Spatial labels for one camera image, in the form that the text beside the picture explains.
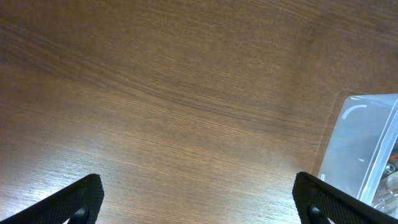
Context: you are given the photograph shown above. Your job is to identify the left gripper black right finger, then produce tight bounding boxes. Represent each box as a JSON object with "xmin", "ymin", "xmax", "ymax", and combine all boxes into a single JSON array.
[{"xmin": 292, "ymin": 172, "xmax": 397, "ymax": 224}]

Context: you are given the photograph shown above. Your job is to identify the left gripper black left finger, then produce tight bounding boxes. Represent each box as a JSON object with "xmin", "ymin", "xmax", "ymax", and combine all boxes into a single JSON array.
[{"xmin": 1, "ymin": 174, "xmax": 104, "ymax": 224}]

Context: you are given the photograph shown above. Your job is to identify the clear case coloured bits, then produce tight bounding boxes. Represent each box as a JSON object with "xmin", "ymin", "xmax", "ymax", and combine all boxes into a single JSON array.
[{"xmin": 371, "ymin": 175, "xmax": 397, "ymax": 219}]

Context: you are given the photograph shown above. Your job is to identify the clear plastic container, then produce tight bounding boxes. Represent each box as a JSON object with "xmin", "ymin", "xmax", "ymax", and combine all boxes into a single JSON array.
[{"xmin": 312, "ymin": 90, "xmax": 397, "ymax": 207}]

